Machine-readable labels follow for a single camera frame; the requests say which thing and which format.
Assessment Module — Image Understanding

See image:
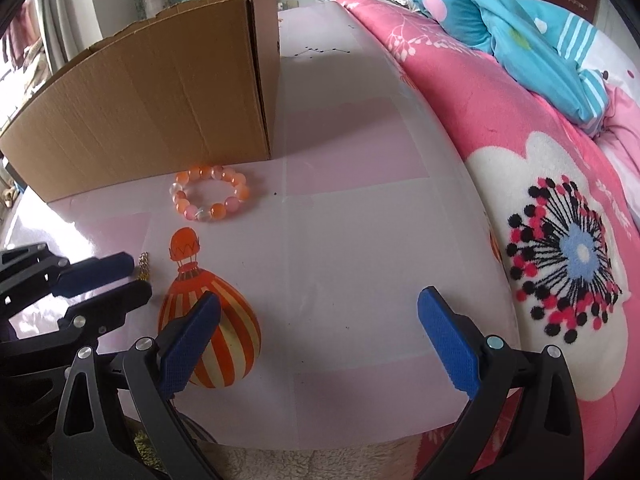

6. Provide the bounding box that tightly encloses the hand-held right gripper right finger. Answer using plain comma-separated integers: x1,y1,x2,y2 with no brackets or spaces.
417,286,586,480

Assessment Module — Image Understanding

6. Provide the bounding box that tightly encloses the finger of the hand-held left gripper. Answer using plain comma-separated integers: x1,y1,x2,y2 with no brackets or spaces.
0,242,136,321
0,280,153,377

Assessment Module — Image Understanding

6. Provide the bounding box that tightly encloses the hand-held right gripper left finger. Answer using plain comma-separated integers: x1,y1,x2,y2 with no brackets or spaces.
52,290,223,480

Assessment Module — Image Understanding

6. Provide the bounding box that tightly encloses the orange bead bracelet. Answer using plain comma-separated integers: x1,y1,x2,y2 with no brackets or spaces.
170,164,251,222

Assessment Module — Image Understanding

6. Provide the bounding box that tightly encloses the brown cardboard box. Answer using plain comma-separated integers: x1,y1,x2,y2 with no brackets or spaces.
0,0,281,203

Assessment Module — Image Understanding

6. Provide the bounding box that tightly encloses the pink printed table cover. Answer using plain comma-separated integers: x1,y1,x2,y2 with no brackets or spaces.
0,0,523,461

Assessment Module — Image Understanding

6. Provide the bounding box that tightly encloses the person's fluffy green white clothing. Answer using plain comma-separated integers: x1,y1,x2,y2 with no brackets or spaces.
125,430,426,480

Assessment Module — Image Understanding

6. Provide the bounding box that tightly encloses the pink flower blanket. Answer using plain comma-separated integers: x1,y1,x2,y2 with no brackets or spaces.
332,0,640,480

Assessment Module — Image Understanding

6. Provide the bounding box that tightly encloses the hanging brown jacket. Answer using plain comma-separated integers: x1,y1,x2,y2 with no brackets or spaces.
7,2,38,68

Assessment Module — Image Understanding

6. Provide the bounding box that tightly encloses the grey window curtain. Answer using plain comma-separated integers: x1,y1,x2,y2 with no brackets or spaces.
35,0,76,61

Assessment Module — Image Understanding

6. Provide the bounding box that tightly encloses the blue patterned quilt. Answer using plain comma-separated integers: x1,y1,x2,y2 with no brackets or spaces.
410,0,640,138

